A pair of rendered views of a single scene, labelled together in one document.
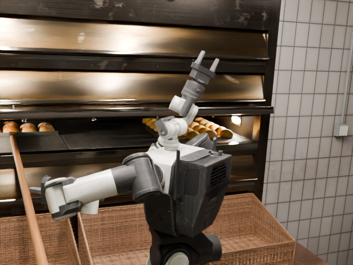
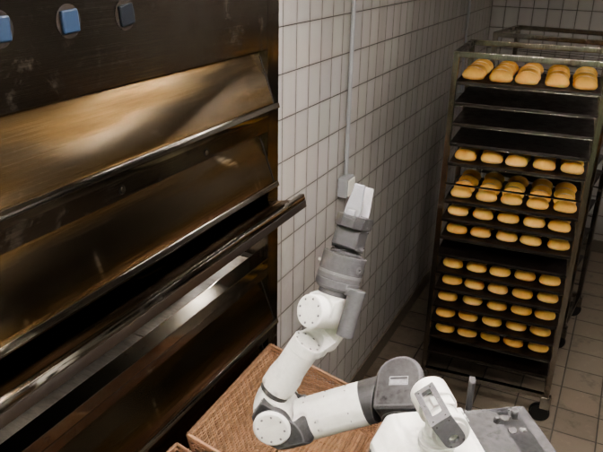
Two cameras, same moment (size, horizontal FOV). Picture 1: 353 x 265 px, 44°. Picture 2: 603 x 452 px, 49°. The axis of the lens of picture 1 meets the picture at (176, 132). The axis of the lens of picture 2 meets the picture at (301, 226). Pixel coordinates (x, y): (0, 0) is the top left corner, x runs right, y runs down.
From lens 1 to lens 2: 1.41 m
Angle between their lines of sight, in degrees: 41
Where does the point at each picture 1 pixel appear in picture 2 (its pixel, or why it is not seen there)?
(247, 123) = not seen: hidden behind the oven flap
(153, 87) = (118, 238)
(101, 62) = (11, 232)
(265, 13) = (262, 18)
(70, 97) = not seen: outside the picture
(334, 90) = (336, 126)
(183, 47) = (160, 128)
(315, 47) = (317, 61)
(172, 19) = (133, 72)
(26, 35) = not seen: outside the picture
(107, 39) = (15, 167)
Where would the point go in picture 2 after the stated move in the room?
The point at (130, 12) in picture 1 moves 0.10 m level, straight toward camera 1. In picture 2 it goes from (52, 78) to (80, 85)
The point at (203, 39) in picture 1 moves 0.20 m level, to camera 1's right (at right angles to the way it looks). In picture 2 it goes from (184, 99) to (246, 90)
